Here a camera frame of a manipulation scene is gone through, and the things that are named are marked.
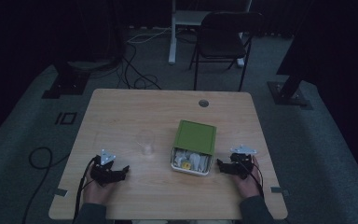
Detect black stand with base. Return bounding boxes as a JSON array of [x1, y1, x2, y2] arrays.
[[41, 60, 91, 100], [266, 0, 314, 110]]

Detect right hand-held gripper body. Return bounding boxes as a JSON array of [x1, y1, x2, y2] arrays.
[[226, 144, 258, 181]]

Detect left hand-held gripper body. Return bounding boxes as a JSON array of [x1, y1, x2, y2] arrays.
[[89, 148, 126, 188]]

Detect white desk frame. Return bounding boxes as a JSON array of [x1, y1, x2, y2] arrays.
[[167, 0, 254, 68]]

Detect round grey floor base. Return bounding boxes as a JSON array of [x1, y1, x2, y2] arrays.
[[66, 59, 117, 71]]

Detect black folding chair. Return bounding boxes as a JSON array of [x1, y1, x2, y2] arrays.
[[187, 11, 265, 92]]

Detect white floor cable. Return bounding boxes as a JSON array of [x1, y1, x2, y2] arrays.
[[126, 27, 172, 45]]

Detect pile of white packets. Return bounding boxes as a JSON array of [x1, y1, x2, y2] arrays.
[[172, 148, 213, 173]]

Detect clear glass cup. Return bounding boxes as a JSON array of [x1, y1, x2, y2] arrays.
[[135, 129, 156, 156]]

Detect white box with green lid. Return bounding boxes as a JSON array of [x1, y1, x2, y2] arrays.
[[170, 119, 218, 177]]

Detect left hand-held gripper cable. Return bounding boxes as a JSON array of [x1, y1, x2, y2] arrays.
[[72, 156, 98, 222]]

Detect person's left hand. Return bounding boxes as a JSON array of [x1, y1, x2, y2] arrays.
[[81, 168, 115, 206]]

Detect hand-held gripper cable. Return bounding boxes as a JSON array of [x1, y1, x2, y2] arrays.
[[241, 161, 266, 200], [72, 156, 98, 222]]

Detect right hand-held gripper cable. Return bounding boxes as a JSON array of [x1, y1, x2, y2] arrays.
[[241, 161, 266, 200]]

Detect looped black floor cable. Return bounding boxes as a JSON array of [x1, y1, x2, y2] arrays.
[[21, 146, 72, 224]]

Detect black floor cable bundle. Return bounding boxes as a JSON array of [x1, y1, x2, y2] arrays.
[[117, 41, 163, 91]]

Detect person's right hand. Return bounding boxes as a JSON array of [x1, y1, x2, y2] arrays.
[[232, 155, 263, 200]]

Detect black floor tape marks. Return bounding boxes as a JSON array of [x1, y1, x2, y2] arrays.
[[54, 111, 78, 126]]

